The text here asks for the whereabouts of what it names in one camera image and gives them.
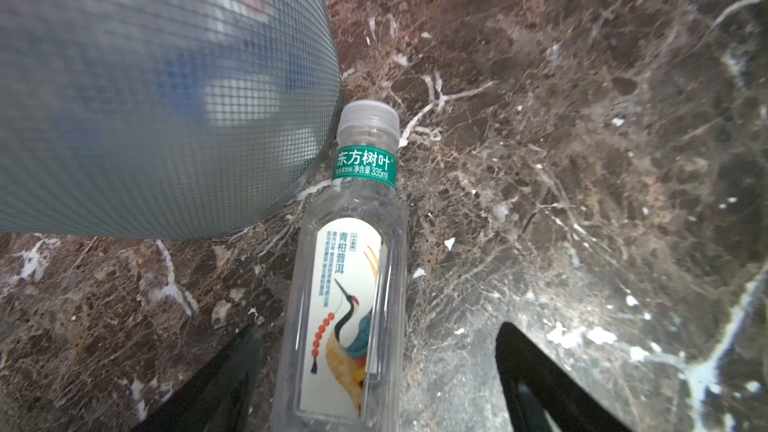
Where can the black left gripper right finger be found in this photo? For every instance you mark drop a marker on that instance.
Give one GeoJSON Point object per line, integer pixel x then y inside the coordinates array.
{"type": "Point", "coordinates": [539, 394]}

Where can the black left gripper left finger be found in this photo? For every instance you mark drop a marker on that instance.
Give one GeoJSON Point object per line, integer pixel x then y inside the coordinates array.
{"type": "Point", "coordinates": [217, 397]}

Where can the small bird label bottle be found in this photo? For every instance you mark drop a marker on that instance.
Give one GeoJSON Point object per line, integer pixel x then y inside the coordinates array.
{"type": "Point", "coordinates": [342, 352]}

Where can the translucent grey waste bin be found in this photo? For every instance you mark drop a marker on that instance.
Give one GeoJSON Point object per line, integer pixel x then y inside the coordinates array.
{"type": "Point", "coordinates": [173, 119]}

